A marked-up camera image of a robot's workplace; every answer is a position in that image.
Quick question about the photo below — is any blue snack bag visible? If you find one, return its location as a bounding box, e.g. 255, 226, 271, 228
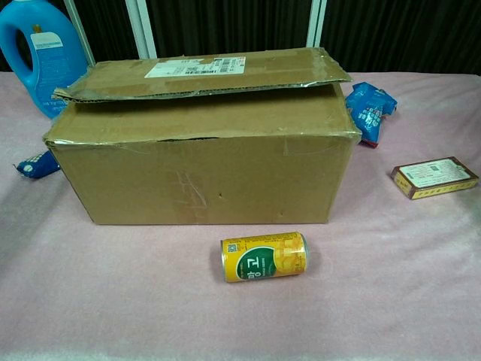
344, 81, 398, 147

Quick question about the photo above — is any large brown cardboard box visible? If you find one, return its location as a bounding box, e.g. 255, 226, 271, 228
43, 47, 362, 226

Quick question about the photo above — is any pink tablecloth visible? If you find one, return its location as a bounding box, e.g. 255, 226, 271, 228
0, 69, 481, 361

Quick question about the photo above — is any dark blue snack packet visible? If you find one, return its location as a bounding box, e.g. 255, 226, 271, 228
14, 149, 61, 180

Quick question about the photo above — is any yellow drink can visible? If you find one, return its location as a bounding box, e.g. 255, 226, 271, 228
219, 232, 310, 284

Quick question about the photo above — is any brown flat medicine box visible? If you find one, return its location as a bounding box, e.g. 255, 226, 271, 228
390, 156, 479, 201

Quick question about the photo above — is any wide white frame post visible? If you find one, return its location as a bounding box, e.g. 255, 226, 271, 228
125, 0, 158, 60
306, 0, 328, 49

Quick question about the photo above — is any blue detergent pump bottle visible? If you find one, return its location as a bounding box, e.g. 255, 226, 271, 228
0, 0, 89, 120

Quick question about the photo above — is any black curtain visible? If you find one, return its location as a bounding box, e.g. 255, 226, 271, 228
0, 0, 481, 74

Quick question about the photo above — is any thin white frame post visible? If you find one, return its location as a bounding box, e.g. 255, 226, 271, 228
62, 0, 96, 68

